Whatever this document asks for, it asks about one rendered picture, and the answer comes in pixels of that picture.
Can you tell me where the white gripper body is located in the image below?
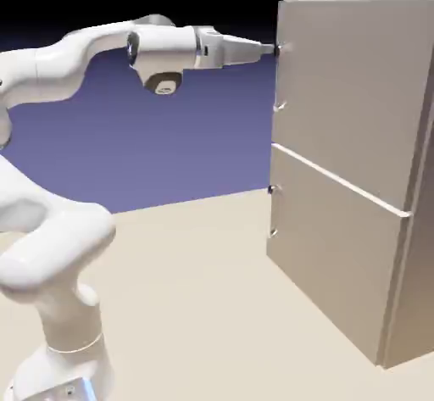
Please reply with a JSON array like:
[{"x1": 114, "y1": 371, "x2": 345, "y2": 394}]
[{"x1": 220, "y1": 33, "x2": 275, "y2": 68}]

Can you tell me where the long curved metal handle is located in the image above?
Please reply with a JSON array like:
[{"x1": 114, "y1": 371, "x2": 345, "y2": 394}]
[{"x1": 273, "y1": 43, "x2": 289, "y2": 114}]

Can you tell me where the tall beige cabinet door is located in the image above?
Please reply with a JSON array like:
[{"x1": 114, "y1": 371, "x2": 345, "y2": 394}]
[{"x1": 271, "y1": 0, "x2": 434, "y2": 213}]

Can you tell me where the beige cabinet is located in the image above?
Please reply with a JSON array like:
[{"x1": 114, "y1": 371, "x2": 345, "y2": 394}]
[{"x1": 266, "y1": 0, "x2": 434, "y2": 370}]

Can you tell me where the short beige cabinet door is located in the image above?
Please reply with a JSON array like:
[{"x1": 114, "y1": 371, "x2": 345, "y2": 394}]
[{"x1": 266, "y1": 142, "x2": 414, "y2": 367}]

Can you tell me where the short curved metal handle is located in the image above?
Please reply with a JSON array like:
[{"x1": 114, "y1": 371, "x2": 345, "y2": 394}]
[{"x1": 267, "y1": 184, "x2": 283, "y2": 239}]

